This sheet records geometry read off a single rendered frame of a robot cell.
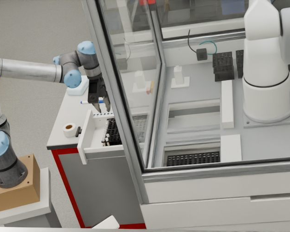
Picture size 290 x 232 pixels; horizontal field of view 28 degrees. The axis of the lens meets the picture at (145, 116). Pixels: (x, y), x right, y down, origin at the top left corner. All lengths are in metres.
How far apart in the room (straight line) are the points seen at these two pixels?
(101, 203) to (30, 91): 2.01
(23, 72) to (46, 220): 0.75
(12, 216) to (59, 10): 3.92
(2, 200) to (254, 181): 1.16
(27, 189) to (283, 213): 1.12
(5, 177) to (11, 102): 2.38
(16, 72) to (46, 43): 3.34
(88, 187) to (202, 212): 1.05
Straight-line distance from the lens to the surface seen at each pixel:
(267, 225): 2.31
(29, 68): 2.40
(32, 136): 4.48
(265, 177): 2.13
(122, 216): 3.28
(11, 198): 2.68
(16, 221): 2.77
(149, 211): 2.27
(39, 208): 2.66
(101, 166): 3.04
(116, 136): 2.67
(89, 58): 2.55
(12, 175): 2.64
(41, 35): 5.91
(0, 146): 2.56
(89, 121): 2.80
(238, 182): 2.14
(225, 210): 2.24
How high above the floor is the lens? 2.49
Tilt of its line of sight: 35 degrees down
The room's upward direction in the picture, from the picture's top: 14 degrees counter-clockwise
